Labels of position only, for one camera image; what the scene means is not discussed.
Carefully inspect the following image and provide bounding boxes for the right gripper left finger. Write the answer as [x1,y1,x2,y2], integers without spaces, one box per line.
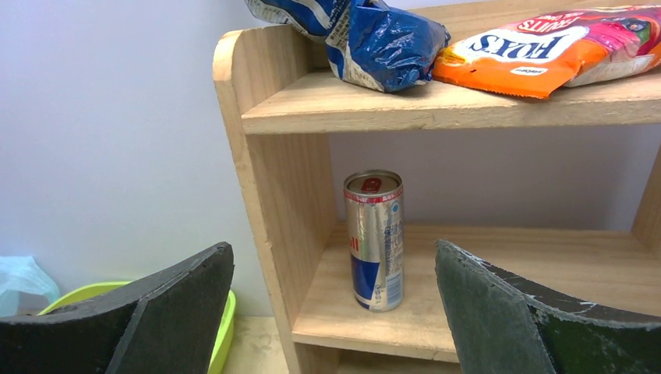
[1,242,235,373]

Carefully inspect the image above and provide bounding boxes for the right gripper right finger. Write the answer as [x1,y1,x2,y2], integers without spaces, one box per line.
[435,239,660,373]

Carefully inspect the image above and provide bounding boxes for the light blue plastic grocery bag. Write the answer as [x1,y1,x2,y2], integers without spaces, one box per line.
[1,256,61,317]

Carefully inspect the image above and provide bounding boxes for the small blue snack packet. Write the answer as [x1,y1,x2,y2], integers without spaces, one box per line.
[343,169,405,312]

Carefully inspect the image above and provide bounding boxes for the green plastic tub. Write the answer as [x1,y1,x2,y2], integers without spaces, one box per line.
[38,281,237,373]

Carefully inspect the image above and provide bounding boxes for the wooden shelf unit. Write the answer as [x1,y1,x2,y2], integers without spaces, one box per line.
[212,1,660,373]

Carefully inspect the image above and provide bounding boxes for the orange snack packet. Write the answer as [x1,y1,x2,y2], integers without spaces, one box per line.
[432,4,660,99]

